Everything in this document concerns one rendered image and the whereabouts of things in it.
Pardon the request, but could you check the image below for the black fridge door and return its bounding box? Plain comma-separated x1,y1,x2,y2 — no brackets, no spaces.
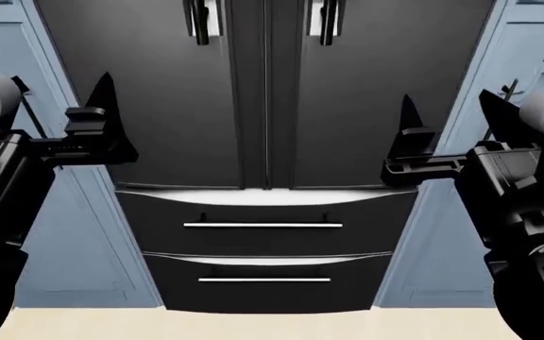
263,0,498,191
33,0,269,191

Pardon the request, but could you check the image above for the thin dark cabinet handle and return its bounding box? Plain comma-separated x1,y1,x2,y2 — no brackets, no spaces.
484,79,524,142
8,75,48,140

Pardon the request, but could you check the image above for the blue kitchen cabinet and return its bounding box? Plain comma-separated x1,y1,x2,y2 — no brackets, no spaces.
0,0,170,311
374,0,544,310

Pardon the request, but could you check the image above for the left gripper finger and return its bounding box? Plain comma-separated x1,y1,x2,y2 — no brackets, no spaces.
58,71,140,170

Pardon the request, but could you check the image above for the short chrome drawer bar handle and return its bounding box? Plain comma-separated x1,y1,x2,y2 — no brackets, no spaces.
197,266,332,283

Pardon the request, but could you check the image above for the long chrome drawer bar handle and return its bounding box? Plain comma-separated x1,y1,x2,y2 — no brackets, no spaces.
182,212,344,230

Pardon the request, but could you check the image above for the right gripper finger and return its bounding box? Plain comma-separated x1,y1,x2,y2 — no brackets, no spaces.
386,93,439,163
478,88,544,151

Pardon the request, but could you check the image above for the narrow black fridge drawer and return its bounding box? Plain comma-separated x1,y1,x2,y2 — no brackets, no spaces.
141,249,395,315

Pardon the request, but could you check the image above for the wide black fridge drawer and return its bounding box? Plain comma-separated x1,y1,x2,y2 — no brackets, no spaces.
112,187,420,258

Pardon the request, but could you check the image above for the chrome vertical fridge door handle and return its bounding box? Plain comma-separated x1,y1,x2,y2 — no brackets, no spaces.
182,0,227,46
305,0,347,48

